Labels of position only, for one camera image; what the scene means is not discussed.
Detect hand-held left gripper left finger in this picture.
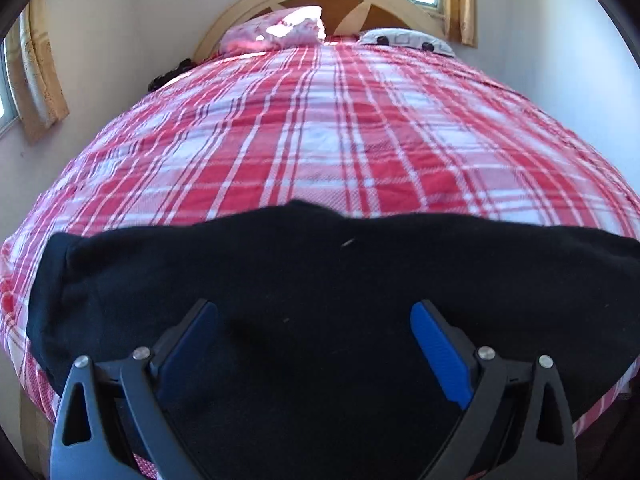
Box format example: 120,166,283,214
50,299,219,480

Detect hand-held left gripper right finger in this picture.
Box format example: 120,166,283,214
410,300,577,480

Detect black pants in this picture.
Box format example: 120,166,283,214
26,200,640,480

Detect red plaid bed sheet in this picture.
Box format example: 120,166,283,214
0,35,640,478

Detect dark floral cloth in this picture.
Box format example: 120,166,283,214
147,58,193,93

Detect beige patterned curtain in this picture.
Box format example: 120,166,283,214
19,0,70,143
446,0,478,48

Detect side window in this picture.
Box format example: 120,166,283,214
0,40,21,136

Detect white patterned pillow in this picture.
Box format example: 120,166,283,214
359,29,457,57

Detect pink floral pillow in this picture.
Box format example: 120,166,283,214
220,6,327,53

